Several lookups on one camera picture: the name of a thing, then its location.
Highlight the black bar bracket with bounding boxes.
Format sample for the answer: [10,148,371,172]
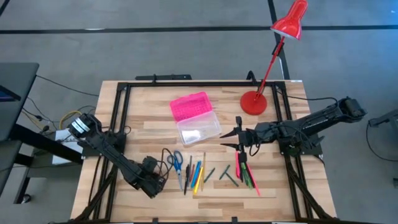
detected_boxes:
[135,73,193,82]

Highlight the black metal table frame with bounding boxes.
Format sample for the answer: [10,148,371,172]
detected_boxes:
[70,80,338,224]

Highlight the dark laptop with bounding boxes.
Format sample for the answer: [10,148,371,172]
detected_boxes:
[0,84,22,103]

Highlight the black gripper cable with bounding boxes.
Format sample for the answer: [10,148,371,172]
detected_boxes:
[248,141,262,158]
[159,147,175,182]

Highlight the dark grey desk panel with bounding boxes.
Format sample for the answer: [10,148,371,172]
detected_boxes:
[0,139,22,195]

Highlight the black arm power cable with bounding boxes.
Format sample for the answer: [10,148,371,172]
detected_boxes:
[275,89,340,110]

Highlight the grey desk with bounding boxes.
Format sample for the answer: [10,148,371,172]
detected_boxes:
[0,62,40,142]

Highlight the short dark green marker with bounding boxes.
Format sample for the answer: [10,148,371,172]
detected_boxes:
[203,167,216,184]

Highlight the grey stand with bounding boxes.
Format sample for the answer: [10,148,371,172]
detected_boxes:
[368,108,398,129]

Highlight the clear barrel blue pen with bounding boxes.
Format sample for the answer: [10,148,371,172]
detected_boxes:
[194,160,202,187]

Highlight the yellow cable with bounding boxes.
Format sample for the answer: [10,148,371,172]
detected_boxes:
[58,110,85,130]

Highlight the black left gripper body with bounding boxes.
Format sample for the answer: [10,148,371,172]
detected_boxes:
[139,156,166,199]

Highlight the black desk beam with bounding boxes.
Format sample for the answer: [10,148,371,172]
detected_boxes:
[9,123,84,165]

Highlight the yellow highlighter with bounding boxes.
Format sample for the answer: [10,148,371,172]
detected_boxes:
[193,166,204,196]

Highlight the white paper box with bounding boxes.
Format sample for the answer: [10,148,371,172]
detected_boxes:
[52,126,91,166]

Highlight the blue handled scissors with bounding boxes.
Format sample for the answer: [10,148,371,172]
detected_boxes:
[166,150,185,192]

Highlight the black marker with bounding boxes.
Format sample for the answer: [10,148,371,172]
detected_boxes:
[183,164,191,196]

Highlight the red desk lamp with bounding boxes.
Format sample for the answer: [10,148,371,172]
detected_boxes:
[239,0,309,116]

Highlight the clear box with pink lid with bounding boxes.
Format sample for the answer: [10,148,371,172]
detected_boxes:
[169,91,223,146]

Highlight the black clamp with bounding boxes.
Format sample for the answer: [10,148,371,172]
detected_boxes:
[246,70,259,85]

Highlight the green pen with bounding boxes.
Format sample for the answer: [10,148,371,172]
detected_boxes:
[244,164,253,190]
[241,162,249,187]

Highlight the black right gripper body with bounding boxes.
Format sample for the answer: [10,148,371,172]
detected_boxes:
[235,116,261,163]

